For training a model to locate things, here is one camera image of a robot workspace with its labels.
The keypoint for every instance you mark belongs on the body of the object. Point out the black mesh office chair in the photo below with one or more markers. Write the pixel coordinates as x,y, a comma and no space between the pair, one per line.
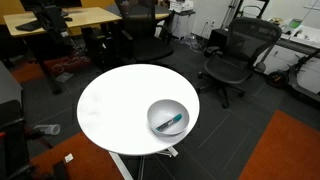
230,66

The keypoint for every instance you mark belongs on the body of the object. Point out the black tripod stand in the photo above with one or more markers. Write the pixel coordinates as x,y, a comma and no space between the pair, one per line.
245,8

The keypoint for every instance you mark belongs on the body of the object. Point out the teal capped marker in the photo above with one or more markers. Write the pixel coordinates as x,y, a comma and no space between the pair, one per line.
169,122

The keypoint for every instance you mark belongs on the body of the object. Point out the white table base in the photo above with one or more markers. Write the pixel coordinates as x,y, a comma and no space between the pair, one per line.
118,163

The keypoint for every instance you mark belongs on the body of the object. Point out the small white card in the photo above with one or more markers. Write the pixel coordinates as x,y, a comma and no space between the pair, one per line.
68,158

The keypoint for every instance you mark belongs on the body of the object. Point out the white desk with drawers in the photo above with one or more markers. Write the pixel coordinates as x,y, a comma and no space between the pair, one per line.
293,56

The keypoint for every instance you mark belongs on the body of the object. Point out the black computer tower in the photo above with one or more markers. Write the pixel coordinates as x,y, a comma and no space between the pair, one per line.
95,43

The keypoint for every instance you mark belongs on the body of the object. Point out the black keyboard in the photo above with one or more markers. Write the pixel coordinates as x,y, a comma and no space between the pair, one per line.
28,26

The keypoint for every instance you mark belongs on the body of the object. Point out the grey cabinet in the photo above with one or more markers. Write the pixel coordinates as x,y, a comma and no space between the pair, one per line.
8,86

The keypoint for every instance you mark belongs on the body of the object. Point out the light wooden desk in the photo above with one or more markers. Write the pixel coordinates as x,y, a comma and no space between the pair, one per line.
90,16

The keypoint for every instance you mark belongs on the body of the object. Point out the green box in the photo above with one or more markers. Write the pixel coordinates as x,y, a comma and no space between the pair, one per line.
295,23

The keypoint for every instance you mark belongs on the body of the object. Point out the white cabinet under printer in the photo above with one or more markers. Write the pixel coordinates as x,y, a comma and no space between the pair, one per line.
183,25

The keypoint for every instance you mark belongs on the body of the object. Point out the grey metal bowl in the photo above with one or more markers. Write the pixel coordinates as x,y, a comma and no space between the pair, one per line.
163,110

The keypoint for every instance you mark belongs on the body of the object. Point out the black box under desk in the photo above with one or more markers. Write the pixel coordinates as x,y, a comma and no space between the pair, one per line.
218,38

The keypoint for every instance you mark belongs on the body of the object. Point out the round wooden table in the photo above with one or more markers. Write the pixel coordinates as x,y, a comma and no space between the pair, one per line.
162,15

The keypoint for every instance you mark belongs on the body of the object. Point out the black chair with red trim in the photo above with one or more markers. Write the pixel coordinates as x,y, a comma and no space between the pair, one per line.
13,146

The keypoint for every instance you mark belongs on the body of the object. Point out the black computer mouse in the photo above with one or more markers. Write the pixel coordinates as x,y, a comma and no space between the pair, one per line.
68,19

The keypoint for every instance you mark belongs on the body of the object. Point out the black electric scooter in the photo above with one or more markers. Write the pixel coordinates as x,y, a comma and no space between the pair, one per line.
300,76

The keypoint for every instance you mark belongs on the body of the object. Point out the grey floor pad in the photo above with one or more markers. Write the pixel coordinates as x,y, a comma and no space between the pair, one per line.
64,77

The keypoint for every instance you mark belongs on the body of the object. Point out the black padded office chair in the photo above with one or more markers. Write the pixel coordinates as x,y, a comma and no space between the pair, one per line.
146,46

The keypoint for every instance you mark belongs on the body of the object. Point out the white printer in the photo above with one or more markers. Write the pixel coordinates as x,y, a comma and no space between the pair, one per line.
181,5

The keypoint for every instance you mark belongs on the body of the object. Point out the clear plastic bottle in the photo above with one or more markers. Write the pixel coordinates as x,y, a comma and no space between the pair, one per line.
48,129

